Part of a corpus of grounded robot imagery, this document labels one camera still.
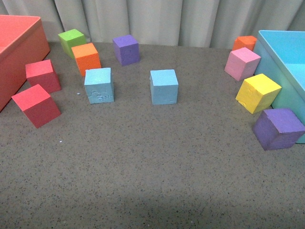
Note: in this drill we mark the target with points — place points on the orange foam block right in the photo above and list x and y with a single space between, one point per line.
244 41

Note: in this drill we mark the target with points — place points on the red foam block rear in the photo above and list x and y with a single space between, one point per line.
43 73

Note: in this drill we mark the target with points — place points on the red plastic bin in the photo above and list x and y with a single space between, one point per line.
22 41

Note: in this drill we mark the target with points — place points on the yellow foam block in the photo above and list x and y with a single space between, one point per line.
257 93

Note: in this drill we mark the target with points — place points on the light blue plastic bin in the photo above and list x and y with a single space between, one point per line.
283 60

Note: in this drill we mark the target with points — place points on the pink foam block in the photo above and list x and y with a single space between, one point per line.
242 63

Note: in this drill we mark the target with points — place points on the green foam block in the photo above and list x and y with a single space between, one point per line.
69 39

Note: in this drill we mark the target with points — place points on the purple foam block right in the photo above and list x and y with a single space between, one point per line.
278 128

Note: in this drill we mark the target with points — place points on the purple foam block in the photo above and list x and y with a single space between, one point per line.
278 128
126 49

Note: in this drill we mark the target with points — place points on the red foam block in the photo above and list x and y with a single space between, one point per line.
43 73
37 104

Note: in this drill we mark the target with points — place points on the orange foam block left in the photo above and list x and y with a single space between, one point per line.
86 57

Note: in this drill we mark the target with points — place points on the dented light blue foam block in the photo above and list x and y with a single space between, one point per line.
99 85

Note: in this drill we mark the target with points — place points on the purple foam block left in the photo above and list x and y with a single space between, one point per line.
126 49

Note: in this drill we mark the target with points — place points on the white curtain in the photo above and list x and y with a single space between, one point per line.
196 23

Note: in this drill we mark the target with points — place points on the red foam block front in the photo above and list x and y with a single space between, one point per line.
37 104

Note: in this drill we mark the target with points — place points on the orange foam block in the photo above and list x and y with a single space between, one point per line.
244 41
86 57

